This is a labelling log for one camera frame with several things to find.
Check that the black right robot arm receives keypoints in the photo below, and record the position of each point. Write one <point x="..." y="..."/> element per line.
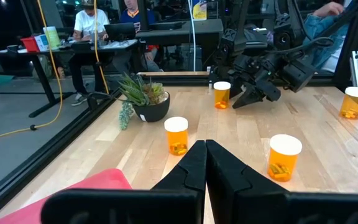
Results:
<point x="283" y="37"/>

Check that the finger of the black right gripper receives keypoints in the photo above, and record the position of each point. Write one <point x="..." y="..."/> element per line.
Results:
<point x="249" y="97"/>
<point x="270" y="91"/>

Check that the green and white cylinder container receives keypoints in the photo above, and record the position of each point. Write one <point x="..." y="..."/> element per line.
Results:
<point x="52" y="37"/>

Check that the person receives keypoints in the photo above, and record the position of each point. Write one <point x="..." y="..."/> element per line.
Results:
<point x="89" y="21"/>
<point x="322" y="28"/>
<point x="132" y="15"/>

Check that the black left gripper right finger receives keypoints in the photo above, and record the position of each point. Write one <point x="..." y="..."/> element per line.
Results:
<point x="244" y="202"/>

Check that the red plastic bin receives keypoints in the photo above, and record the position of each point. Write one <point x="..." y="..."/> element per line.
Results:
<point x="30" y="45"/>

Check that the orange pill bottle white cap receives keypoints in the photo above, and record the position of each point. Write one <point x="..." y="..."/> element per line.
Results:
<point x="222" y="96"/>
<point x="353" y="105"/>
<point x="176" y="137"/>
<point x="283" y="161"/>

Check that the blue and white box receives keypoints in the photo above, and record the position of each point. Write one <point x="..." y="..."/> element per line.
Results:
<point x="41" y="43"/>

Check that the dark grey desk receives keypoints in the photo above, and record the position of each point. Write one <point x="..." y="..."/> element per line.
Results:
<point x="179" y="34"/>

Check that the succulent plant in black pot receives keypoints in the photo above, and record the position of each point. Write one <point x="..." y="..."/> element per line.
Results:
<point x="152" y="110"/>

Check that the pink plastic basket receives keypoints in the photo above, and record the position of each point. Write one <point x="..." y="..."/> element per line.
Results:
<point x="104" y="180"/>

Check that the black office desk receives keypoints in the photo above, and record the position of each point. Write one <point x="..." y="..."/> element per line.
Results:
<point x="43" y="81"/>

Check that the black aluminium table frame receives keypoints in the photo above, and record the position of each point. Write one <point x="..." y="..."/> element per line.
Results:
<point x="26" y="172"/>

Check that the black laptop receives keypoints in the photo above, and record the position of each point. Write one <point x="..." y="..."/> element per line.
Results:
<point x="120" y="31"/>

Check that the yellow and blue package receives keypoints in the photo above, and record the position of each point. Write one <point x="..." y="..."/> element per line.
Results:
<point x="199" y="11"/>

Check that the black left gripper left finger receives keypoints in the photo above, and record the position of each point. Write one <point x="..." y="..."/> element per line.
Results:
<point x="166" y="205"/>

